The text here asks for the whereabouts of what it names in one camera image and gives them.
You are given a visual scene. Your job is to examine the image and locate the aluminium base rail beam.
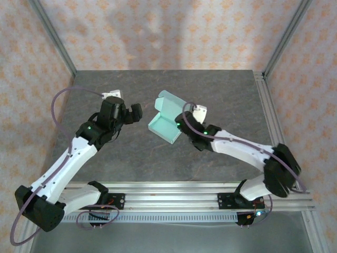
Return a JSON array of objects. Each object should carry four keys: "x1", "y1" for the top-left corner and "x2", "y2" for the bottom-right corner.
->
[{"x1": 27, "y1": 181, "x2": 315, "y2": 211}]

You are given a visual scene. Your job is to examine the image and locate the teal paper box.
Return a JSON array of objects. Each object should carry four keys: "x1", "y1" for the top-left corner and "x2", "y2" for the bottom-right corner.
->
[{"x1": 147, "y1": 90, "x2": 194, "y2": 144}]

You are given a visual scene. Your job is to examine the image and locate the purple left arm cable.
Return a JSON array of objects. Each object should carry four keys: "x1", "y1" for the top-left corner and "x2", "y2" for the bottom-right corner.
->
[{"x1": 9, "y1": 87, "x2": 120, "y2": 246}]

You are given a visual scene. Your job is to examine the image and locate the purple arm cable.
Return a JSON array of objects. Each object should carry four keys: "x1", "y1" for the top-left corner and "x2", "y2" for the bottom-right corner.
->
[
  {"x1": 9, "y1": 87, "x2": 120, "y2": 246},
  {"x1": 182, "y1": 102, "x2": 308, "y2": 228}
]

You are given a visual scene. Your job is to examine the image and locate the grey slotted cable duct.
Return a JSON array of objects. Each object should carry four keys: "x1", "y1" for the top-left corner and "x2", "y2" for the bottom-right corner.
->
[{"x1": 62, "y1": 213, "x2": 239, "y2": 223}]

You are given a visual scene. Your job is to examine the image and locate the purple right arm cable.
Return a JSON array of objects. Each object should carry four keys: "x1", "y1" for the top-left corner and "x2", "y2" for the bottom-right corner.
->
[{"x1": 182, "y1": 102, "x2": 308, "y2": 228}]

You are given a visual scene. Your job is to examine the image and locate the aluminium frame leg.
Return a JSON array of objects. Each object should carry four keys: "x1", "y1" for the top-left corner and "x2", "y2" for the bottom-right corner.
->
[
  {"x1": 301, "y1": 210, "x2": 324, "y2": 253},
  {"x1": 15, "y1": 218, "x2": 41, "y2": 253}
]

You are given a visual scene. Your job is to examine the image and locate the black base connector bracket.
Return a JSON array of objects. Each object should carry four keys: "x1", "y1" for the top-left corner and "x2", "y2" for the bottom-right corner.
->
[
  {"x1": 235, "y1": 209, "x2": 270, "y2": 229},
  {"x1": 88, "y1": 212, "x2": 111, "y2": 229}
]

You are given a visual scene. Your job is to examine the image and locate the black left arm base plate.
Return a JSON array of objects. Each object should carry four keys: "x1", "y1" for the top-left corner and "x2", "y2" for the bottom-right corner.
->
[{"x1": 104, "y1": 193, "x2": 126, "y2": 211}]

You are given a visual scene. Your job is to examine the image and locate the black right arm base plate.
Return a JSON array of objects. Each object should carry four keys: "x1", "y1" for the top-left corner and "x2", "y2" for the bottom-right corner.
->
[{"x1": 217, "y1": 193, "x2": 265, "y2": 211}]

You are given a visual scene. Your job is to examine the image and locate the aluminium corner post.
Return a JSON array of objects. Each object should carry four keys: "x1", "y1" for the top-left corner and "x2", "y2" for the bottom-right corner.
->
[
  {"x1": 29, "y1": 0, "x2": 77, "y2": 77},
  {"x1": 262, "y1": 0, "x2": 314, "y2": 77}
]

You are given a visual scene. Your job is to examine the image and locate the aluminium side rail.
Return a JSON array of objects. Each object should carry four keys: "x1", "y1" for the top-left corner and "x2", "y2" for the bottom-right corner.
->
[{"x1": 253, "y1": 71, "x2": 301, "y2": 191}]

